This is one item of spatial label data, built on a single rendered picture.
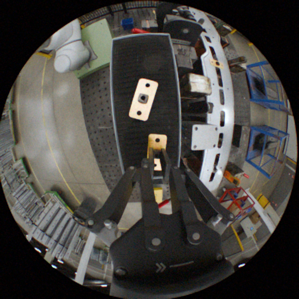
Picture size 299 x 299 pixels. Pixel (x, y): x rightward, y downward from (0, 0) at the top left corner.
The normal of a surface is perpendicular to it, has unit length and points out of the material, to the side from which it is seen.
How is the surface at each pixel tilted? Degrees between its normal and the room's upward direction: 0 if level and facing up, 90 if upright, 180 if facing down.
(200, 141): 0
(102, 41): 42
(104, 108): 0
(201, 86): 0
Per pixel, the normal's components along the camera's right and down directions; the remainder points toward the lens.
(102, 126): -0.01, 0.37
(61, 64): 0.11, 0.93
